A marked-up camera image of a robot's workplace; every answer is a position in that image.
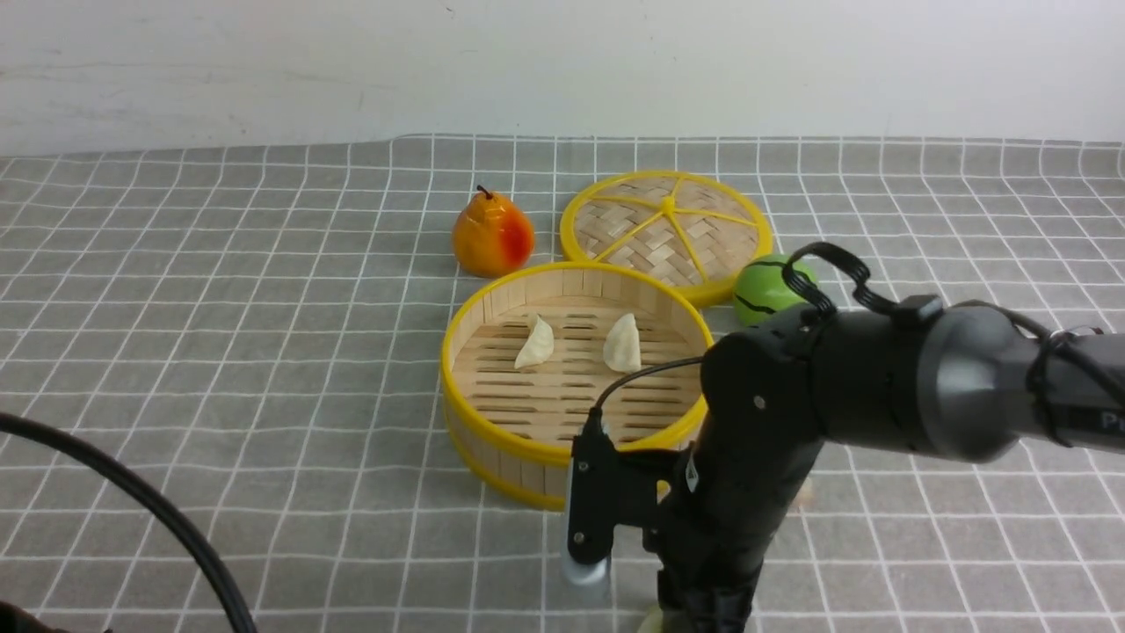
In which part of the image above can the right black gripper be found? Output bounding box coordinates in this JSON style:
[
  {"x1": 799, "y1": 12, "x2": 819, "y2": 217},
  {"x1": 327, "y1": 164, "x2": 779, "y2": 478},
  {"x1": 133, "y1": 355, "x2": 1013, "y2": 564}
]
[{"x1": 646, "y1": 422, "x2": 824, "y2": 632}]

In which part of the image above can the cream white dumpling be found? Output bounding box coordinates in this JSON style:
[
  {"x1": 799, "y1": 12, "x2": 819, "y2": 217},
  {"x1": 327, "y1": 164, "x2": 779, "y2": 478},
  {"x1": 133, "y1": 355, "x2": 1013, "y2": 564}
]
[{"x1": 513, "y1": 313, "x2": 555, "y2": 370}]

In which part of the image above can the pale green dumpling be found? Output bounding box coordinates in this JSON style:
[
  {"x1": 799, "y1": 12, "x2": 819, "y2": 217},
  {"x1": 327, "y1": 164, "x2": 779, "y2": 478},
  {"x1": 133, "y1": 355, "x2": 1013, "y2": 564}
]
[{"x1": 635, "y1": 606, "x2": 664, "y2": 633}]

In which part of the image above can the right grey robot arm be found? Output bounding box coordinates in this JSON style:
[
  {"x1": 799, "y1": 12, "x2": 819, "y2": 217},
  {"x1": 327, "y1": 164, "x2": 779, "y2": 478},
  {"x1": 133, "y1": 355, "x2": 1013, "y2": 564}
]
[{"x1": 644, "y1": 296, "x2": 1122, "y2": 632}]

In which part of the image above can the woven bamboo steamer lid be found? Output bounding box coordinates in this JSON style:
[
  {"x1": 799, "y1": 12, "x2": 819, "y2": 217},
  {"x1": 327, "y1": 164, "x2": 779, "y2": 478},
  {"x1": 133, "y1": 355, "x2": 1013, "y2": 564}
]
[{"x1": 559, "y1": 170, "x2": 774, "y2": 308}]

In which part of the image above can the yellow rimmed bamboo steamer tray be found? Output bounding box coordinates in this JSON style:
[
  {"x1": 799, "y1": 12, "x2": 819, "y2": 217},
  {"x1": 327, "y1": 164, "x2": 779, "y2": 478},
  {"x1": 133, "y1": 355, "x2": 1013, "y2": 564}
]
[{"x1": 439, "y1": 263, "x2": 714, "y2": 512}]

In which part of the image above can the green toy watermelon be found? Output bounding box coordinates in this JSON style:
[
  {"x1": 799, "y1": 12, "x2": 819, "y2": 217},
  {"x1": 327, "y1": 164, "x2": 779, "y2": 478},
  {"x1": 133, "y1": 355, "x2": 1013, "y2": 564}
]
[{"x1": 734, "y1": 253, "x2": 804, "y2": 327}]

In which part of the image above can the orange toy pear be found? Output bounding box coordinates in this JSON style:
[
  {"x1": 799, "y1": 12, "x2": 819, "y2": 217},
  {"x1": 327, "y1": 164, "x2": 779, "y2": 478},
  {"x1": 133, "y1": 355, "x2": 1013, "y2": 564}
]
[{"x1": 453, "y1": 186, "x2": 537, "y2": 278}]

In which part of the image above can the grey checked tablecloth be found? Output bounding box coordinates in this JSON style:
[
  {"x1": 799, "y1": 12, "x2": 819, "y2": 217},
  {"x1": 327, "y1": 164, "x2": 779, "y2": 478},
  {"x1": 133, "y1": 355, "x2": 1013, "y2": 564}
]
[{"x1": 1, "y1": 136, "x2": 1124, "y2": 632}]

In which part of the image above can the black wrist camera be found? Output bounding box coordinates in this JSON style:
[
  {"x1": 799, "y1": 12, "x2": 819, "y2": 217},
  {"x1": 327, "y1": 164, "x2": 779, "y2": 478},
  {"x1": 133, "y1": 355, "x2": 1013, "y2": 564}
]
[{"x1": 560, "y1": 406, "x2": 680, "y2": 586}]

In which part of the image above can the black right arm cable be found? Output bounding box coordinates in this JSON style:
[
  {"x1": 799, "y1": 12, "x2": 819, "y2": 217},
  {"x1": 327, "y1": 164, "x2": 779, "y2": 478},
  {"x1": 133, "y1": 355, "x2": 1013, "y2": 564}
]
[{"x1": 590, "y1": 242, "x2": 1108, "y2": 423}]

